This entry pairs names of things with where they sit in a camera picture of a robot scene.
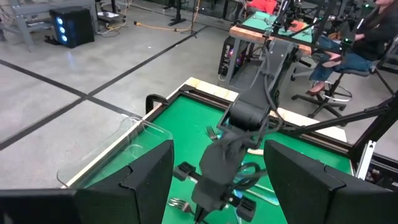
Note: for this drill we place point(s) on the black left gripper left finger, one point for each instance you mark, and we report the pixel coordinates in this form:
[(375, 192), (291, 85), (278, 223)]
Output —
[(140, 199)]

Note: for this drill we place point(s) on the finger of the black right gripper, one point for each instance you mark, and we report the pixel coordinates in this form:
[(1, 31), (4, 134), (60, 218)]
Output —
[(200, 217)]

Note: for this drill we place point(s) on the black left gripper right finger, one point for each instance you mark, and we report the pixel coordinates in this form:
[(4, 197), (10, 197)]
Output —
[(304, 193)]

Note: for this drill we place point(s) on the dark metal fork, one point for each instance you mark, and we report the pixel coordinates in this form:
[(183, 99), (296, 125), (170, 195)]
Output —
[(212, 133)]

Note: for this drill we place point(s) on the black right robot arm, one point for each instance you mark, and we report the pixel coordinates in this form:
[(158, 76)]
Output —
[(255, 102)]

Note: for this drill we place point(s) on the black background robot arm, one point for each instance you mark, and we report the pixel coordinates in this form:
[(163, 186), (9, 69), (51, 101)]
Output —
[(287, 23)]

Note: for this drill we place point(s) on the green felt table mat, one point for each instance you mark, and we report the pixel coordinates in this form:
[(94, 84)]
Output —
[(186, 124)]

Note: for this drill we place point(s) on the clear plastic bin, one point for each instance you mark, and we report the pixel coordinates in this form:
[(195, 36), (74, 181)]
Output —
[(102, 155)]

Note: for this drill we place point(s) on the silver aluminium extrusion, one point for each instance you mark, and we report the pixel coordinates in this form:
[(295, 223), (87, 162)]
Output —
[(367, 158)]

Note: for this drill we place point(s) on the black swivel stool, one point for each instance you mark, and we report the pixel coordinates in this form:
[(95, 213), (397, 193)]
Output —
[(323, 104)]

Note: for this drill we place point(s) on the wooden robot table green mat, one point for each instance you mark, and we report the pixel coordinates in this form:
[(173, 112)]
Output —
[(255, 20)]

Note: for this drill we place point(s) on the black stand base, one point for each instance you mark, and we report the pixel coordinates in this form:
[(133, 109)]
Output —
[(178, 18)]

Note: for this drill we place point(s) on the person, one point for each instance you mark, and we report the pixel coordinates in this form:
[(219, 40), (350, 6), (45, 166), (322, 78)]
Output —
[(264, 6), (370, 43)]

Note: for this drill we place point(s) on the black computer tower blue lights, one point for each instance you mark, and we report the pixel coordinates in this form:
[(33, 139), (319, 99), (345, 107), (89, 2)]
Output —
[(77, 28)]

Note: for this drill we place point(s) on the grey metal desk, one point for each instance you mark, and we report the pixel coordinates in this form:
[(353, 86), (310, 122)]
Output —
[(21, 28)]

